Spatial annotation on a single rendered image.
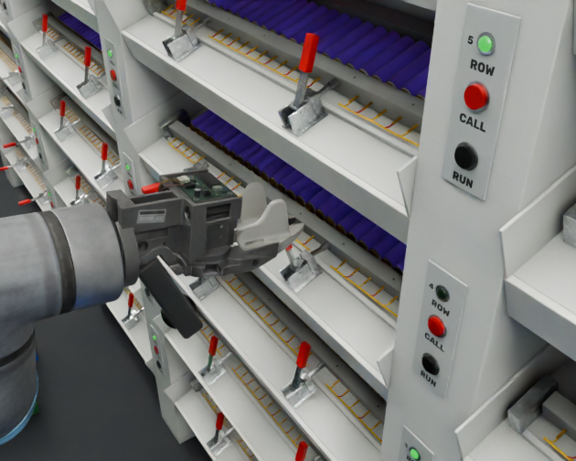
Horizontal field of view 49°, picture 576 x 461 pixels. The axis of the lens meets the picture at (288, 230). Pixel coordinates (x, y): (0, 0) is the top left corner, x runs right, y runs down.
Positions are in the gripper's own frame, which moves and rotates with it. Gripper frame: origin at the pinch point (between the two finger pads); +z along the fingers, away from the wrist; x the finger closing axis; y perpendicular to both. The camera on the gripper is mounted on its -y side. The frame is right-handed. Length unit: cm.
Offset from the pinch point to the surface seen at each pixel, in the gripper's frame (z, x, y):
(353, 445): 6.5, -10.6, -26.2
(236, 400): 9, 19, -46
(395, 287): 6.4, -11.2, -2.3
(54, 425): -10, 64, -83
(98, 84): 4, 69, -5
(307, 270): 2.9, -1.0, -5.3
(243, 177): 5.7, 18.4, -2.6
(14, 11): 0, 113, -1
